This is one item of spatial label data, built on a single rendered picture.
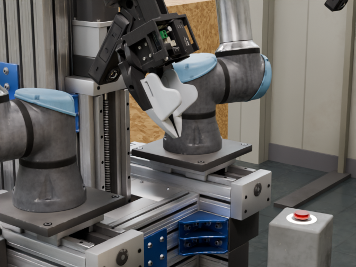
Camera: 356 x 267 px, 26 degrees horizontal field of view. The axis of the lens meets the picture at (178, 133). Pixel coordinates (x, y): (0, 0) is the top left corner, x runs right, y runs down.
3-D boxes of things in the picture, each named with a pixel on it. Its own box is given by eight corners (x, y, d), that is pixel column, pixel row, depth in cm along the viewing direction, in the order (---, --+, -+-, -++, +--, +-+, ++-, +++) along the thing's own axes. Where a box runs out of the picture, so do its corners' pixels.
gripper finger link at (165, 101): (187, 132, 99) (161, 65, 100) (156, 145, 103) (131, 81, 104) (202, 126, 102) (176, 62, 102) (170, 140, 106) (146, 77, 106)
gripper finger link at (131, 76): (144, 109, 101) (119, 47, 102) (136, 113, 102) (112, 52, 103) (166, 103, 105) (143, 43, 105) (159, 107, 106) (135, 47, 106)
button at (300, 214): (295, 216, 181) (296, 208, 180) (312, 219, 179) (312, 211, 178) (290, 222, 177) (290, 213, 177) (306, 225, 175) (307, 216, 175)
